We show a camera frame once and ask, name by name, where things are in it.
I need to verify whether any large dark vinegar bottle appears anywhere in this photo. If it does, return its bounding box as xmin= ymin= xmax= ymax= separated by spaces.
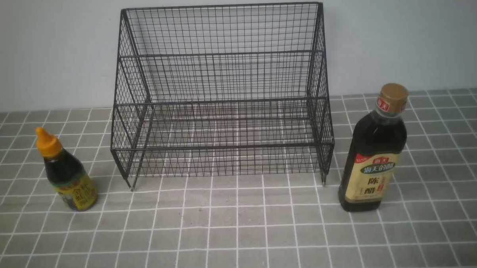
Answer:
xmin=337 ymin=83 xmax=409 ymax=212

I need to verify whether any small orange-capped sauce bottle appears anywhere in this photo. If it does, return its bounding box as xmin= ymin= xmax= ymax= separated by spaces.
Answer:
xmin=36 ymin=126 xmax=98 ymax=212

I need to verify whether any grey checkered tablecloth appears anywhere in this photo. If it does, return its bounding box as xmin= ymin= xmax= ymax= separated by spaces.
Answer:
xmin=0 ymin=88 xmax=477 ymax=268

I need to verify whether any black wire mesh shelf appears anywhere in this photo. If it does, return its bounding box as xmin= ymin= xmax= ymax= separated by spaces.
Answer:
xmin=110 ymin=2 xmax=335 ymax=190

